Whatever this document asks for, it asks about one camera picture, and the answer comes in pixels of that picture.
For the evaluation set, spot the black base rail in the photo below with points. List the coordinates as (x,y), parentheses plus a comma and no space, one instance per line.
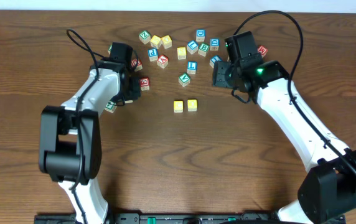
(135,218)

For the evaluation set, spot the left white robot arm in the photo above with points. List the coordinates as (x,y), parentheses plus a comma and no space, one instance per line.
(70,140)

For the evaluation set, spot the blue l block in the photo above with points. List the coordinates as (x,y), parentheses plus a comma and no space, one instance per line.
(192,47)
(191,67)

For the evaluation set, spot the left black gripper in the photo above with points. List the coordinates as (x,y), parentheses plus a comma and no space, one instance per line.
(133,90)

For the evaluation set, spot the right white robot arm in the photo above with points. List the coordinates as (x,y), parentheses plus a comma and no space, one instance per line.
(329,189)

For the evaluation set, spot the green 4 block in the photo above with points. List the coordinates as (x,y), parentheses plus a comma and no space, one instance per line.
(110,107)

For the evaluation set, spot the green Z block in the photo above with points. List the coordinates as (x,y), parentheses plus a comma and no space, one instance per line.
(145,37)

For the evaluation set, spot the blue d block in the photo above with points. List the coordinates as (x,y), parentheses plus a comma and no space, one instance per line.
(200,35)
(214,44)

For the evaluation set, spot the yellow S block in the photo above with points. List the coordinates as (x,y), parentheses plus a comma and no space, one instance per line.
(181,53)

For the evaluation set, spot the blue D block right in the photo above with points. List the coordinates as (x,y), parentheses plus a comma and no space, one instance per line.
(214,44)

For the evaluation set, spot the red U block left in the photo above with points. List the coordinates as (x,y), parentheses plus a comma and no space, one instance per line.
(136,65)

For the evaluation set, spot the blue I block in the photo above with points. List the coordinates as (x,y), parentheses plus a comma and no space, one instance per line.
(214,59)

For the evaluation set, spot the green block upper left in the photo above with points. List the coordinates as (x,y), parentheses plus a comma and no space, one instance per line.
(109,49)

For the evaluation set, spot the green B block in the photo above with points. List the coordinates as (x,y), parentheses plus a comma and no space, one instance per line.
(203,49)

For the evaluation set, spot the yellow O block top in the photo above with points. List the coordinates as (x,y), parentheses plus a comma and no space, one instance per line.
(166,41)

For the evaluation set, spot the blue D block top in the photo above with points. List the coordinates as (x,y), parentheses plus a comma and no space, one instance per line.
(200,35)

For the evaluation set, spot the yellow block beside Z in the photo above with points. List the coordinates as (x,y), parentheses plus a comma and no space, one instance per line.
(156,41)

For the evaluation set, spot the yellow C block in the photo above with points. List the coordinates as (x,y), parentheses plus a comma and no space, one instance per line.
(178,106)

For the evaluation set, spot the red A block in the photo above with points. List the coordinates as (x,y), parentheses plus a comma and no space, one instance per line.
(162,61)

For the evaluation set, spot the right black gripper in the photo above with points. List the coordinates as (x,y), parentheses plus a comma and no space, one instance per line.
(220,74)

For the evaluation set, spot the red E block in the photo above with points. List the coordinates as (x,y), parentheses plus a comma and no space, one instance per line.
(144,84)

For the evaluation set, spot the red M block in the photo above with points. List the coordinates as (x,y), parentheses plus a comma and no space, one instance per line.
(262,50)

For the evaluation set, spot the blue P block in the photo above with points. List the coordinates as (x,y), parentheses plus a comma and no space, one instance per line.
(152,54)

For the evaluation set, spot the green V block centre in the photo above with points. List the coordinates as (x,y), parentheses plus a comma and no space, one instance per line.
(184,79)

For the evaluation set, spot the yellow o block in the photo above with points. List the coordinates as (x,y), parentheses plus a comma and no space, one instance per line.
(192,105)
(166,41)

